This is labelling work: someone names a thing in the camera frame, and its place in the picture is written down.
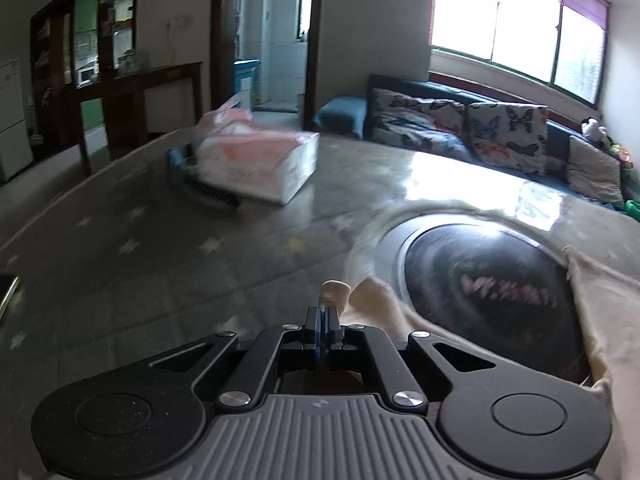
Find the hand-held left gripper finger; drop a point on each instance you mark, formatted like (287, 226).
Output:
(317, 335)
(328, 335)

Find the cream cloth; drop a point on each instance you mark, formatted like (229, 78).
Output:
(615, 310)

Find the round black cooktop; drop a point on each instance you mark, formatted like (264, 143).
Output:
(475, 260)

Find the dark ribbed device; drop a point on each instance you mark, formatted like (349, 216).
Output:
(212, 191)

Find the quilted table cover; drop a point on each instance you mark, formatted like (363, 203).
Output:
(150, 260)

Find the white pink tissue box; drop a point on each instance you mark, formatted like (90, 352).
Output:
(260, 160)

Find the butterfly print cushion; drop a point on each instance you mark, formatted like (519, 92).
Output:
(415, 120)
(505, 135)

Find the blue white box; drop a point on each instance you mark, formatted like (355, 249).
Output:
(246, 82)

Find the wooden side table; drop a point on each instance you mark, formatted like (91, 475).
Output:
(135, 95)

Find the dark blue sofa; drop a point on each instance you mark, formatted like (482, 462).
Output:
(557, 135)

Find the grey cushion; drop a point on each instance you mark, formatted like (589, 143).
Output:
(592, 170)

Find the dark flat object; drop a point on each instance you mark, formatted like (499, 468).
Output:
(7, 292)

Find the black white plush toy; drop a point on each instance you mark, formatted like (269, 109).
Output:
(595, 130)

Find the white microwave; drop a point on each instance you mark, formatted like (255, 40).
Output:
(85, 76)

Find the large window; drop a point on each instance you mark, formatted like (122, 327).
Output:
(520, 20)

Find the white refrigerator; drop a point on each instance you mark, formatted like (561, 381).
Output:
(12, 120)

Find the wooden display cabinet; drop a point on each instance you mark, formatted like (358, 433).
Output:
(55, 35)

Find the wooden door frame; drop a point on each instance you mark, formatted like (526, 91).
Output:
(312, 35)

